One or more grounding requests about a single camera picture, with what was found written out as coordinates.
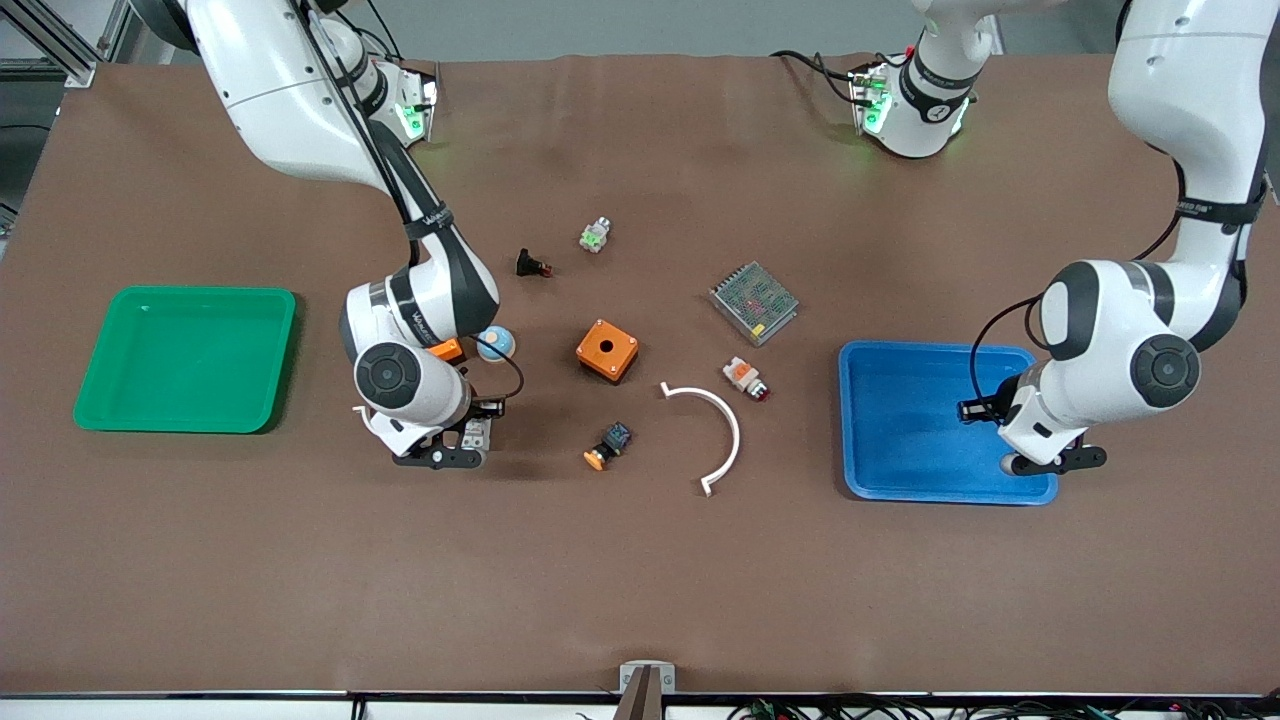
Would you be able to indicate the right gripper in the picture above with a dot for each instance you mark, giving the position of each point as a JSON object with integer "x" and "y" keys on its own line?
{"x": 487, "y": 408}

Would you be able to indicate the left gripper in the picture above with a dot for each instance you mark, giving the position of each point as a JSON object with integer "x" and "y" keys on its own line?
{"x": 989, "y": 409}

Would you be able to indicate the white red circuit breaker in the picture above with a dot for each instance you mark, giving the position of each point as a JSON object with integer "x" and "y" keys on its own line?
{"x": 478, "y": 435}

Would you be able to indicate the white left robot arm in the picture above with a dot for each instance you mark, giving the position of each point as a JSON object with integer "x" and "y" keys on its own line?
{"x": 1190, "y": 100}

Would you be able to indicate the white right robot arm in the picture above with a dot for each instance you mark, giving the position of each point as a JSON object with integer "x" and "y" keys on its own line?
{"x": 290, "y": 100}

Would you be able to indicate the blue dome button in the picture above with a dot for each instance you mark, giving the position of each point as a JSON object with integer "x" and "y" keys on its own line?
{"x": 500, "y": 340}

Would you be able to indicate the orange mushroom push button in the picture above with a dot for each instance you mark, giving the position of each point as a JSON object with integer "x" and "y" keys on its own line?
{"x": 610, "y": 443}

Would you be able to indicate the blue plastic tray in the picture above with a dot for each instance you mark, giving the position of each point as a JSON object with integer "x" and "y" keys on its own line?
{"x": 900, "y": 420}

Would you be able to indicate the brown table mat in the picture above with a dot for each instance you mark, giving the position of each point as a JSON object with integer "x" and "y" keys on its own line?
{"x": 640, "y": 580}

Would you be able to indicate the green white push button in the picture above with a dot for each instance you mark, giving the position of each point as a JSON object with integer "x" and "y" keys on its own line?
{"x": 595, "y": 236}

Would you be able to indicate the green plastic tray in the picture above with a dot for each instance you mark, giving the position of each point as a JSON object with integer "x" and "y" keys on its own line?
{"x": 180, "y": 360}

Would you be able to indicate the white orange indicator light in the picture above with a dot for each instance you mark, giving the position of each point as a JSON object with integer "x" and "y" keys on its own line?
{"x": 742, "y": 376}

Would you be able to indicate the metal mesh power supply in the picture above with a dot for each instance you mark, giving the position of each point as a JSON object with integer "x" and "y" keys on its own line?
{"x": 755, "y": 303}

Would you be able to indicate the orange button enclosure box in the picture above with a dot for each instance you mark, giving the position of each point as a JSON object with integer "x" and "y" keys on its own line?
{"x": 448, "y": 350}
{"x": 620, "y": 360}

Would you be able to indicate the black red switch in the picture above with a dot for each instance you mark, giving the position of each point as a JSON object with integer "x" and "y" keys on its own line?
{"x": 528, "y": 263}

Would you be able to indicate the grey metal clamp bracket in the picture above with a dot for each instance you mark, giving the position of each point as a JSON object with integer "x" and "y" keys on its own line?
{"x": 630, "y": 675}

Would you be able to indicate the large white curved bracket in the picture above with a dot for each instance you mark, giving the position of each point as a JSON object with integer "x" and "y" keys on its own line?
{"x": 735, "y": 425}

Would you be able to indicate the dark camera mount pole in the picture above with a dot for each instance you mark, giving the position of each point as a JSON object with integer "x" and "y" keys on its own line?
{"x": 642, "y": 700}

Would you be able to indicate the white table edge rail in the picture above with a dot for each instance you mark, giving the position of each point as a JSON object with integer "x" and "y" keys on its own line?
{"x": 200, "y": 708}

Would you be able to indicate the aluminium profile frame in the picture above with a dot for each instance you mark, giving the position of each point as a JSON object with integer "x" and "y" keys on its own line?
{"x": 75, "y": 70}

